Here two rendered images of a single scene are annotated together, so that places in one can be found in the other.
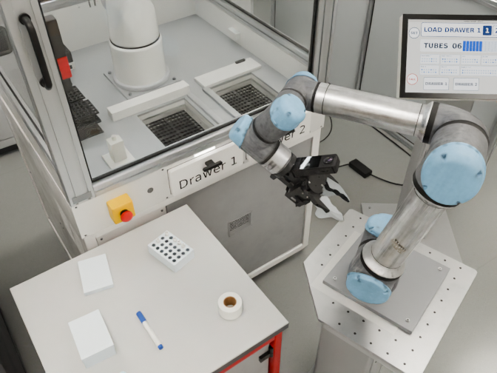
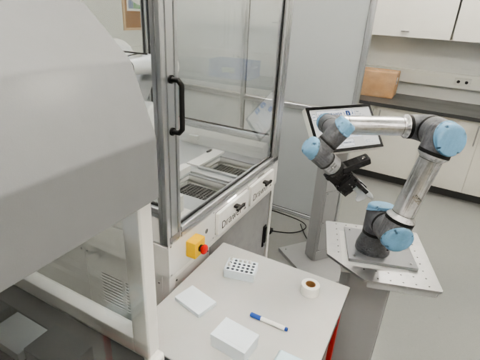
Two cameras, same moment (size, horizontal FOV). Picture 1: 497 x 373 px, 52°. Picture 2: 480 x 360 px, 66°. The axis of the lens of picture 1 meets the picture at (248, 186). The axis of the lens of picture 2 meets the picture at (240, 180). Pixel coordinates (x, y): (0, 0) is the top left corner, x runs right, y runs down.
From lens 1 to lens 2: 90 cm
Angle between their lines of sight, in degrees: 30
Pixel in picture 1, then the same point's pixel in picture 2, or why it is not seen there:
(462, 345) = (388, 311)
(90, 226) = (175, 265)
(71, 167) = (173, 208)
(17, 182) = not seen: outside the picture
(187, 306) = (280, 299)
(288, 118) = (351, 127)
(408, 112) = (398, 120)
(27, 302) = not seen: hidden behind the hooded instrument
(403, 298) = (397, 254)
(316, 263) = (335, 252)
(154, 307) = (258, 307)
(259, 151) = (327, 157)
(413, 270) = not seen: hidden behind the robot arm
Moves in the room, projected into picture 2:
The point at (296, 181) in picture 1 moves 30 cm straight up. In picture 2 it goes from (343, 178) to (358, 99)
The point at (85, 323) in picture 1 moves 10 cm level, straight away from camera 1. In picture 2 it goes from (225, 329) to (200, 316)
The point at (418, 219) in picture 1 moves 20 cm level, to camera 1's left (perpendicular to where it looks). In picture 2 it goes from (430, 175) to (391, 183)
